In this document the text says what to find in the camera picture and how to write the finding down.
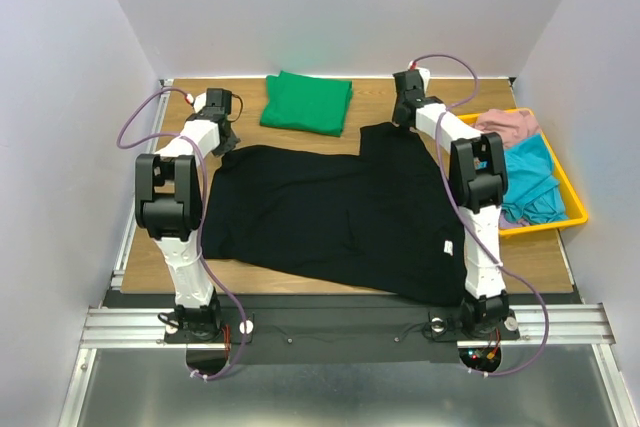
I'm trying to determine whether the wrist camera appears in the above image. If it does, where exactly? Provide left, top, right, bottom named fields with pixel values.
left=407, top=61, right=431, bottom=88
left=184, top=93, right=206, bottom=112

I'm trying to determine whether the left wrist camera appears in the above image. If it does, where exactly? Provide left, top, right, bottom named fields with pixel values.
left=184, top=93, right=206, bottom=112

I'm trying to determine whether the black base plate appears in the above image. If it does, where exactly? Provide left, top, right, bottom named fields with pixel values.
left=159, top=295, right=520, bottom=365

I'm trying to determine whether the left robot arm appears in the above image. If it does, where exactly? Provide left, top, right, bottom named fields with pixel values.
left=134, top=88, right=239, bottom=341

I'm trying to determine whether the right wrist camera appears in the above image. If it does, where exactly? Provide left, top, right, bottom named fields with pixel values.
left=407, top=61, right=431, bottom=88

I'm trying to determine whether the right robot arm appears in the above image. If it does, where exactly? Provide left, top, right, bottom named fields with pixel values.
left=392, top=68, right=509, bottom=337

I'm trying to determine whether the folded green t shirt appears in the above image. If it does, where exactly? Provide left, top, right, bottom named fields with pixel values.
left=260, top=71, right=353, bottom=137

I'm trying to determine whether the yellow plastic bin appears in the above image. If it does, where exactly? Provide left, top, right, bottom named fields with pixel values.
left=460, top=108, right=588, bottom=238

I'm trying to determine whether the aluminium side rail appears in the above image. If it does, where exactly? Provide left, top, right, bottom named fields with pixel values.
left=111, top=79, right=180, bottom=294

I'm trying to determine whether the teal t shirt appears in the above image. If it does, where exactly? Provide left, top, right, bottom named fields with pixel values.
left=502, top=134, right=568, bottom=226

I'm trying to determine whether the aluminium front rail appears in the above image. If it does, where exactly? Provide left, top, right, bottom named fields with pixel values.
left=80, top=305, right=615, bottom=350

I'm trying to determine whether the pink t shirt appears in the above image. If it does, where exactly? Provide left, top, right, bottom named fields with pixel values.
left=474, top=109, right=541, bottom=150

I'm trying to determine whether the black t shirt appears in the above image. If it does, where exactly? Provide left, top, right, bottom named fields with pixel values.
left=201, top=123, right=466, bottom=307

